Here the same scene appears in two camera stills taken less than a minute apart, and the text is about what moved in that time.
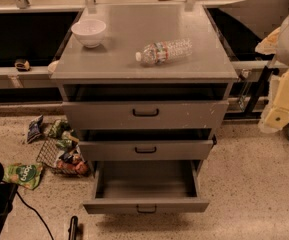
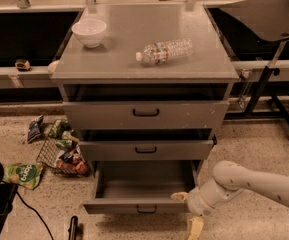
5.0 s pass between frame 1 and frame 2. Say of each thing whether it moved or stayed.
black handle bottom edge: stayed
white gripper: moved
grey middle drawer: stayed
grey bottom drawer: stayed
